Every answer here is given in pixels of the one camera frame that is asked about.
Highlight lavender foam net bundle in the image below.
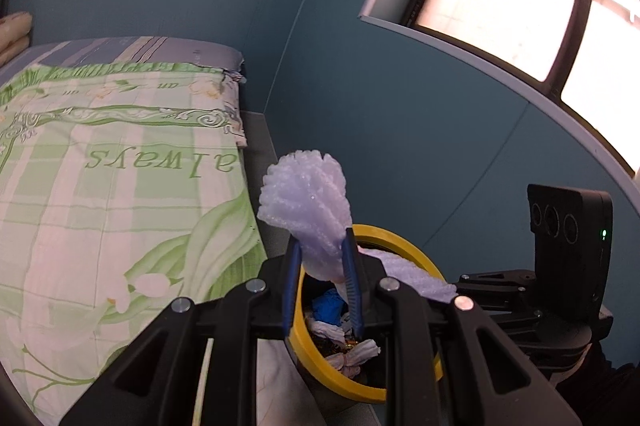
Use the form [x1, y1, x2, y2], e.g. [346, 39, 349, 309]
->
[256, 148, 459, 305]

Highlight white tissue bundle pink band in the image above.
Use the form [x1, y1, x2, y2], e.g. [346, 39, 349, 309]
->
[324, 339, 381, 378]

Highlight beige folded blanket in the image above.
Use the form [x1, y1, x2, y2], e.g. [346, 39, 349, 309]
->
[0, 11, 32, 66]

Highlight window with brown frame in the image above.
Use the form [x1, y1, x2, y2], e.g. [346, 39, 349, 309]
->
[361, 0, 639, 175]

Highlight black tracking camera box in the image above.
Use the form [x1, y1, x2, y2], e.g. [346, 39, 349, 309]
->
[527, 183, 613, 324]

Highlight yellow rimmed black trash bin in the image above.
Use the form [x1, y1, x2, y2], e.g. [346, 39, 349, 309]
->
[285, 223, 449, 404]

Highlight green floral quilt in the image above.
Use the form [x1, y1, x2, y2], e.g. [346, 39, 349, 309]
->
[1, 63, 266, 425]

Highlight blue glove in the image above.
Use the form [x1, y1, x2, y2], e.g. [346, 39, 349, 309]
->
[312, 288, 345, 326]

